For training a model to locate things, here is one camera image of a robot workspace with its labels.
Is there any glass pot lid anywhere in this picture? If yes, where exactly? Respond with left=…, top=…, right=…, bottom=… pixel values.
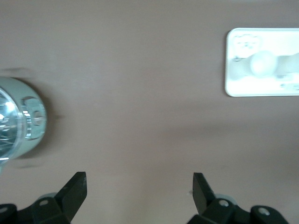
left=0, top=86, right=25, bottom=161

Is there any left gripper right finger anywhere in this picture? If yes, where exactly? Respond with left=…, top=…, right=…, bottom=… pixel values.
left=186, top=172, right=287, bottom=224

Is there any beige bear print tray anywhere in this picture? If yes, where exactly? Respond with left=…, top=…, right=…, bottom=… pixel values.
left=225, top=27, right=299, bottom=98

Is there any grey-green electric cooking pot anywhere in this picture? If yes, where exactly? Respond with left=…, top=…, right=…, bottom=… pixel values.
left=0, top=76, right=48, bottom=164

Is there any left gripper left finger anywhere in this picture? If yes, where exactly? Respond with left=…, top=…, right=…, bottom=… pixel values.
left=0, top=172, right=88, bottom=224

